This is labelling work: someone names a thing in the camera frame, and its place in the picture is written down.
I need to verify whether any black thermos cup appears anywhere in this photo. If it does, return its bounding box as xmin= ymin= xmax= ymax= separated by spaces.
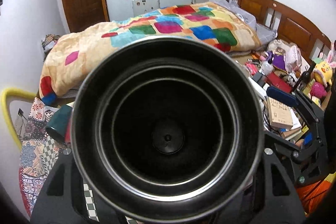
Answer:
xmin=71 ymin=36 xmax=264 ymax=223

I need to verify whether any red cup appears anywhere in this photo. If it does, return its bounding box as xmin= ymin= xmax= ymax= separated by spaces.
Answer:
xmin=64 ymin=118 xmax=71 ymax=145

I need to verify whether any dark green cup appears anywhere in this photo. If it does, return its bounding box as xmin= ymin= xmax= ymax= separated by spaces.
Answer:
xmin=46 ymin=105 xmax=72 ymax=145

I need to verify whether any dark glass bottle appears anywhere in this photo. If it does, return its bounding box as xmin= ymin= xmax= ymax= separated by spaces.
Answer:
xmin=290 ymin=61 xmax=316 ymax=93

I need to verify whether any pink plush toy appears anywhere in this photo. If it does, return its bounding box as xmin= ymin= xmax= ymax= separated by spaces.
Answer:
xmin=310 ymin=82 xmax=327 ymax=99

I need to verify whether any yellow plush toy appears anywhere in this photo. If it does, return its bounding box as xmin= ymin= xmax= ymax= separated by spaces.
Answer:
xmin=313 ymin=50 xmax=335 ymax=88

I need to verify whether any patterned patchwork tablecloth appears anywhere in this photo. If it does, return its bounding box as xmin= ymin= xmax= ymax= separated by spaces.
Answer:
xmin=19 ymin=98 xmax=100 ymax=222

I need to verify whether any grey pillow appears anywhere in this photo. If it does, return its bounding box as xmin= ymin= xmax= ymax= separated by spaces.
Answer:
xmin=215 ymin=0 xmax=277 ymax=45

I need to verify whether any wooden bed headboard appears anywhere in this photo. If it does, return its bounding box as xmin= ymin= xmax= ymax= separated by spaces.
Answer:
xmin=226 ymin=0 xmax=331 ymax=61

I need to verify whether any yellow curved tube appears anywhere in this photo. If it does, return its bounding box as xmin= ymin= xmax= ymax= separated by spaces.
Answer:
xmin=0 ymin=87 xmax=38 ymax=151

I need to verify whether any colourful patchwork blanket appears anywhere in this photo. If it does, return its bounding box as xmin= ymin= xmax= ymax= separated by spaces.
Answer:
xmin=38 ymin=2 xmax=262 ymax=106

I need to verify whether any pile of clothes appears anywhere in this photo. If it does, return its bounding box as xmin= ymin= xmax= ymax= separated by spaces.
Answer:
xmin=42 ymin=34 xmax=60 ymax=54

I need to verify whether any white box appliance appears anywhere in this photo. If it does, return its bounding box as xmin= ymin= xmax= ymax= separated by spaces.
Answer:
xmin=132 ymin=0 xmax=160 ymax=16

